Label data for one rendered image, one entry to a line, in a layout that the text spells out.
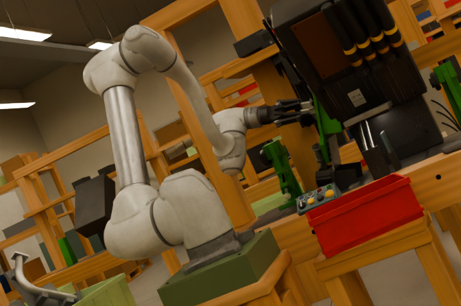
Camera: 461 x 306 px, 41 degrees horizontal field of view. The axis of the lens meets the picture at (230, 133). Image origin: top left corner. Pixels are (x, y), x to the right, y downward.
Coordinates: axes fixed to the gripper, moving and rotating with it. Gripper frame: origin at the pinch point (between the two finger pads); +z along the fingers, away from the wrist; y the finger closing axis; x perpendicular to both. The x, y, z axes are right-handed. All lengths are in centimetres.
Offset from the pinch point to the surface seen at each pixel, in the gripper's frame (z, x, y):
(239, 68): -29.8, -5.8, 24.0
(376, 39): 32.0, -36.3, -8.0
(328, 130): 7.6, -2.2, -14.5
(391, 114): 29.8, 8.4, -3.1
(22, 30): -420, 199, 387
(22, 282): -103, -11, -71
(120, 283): -71, 2, -67
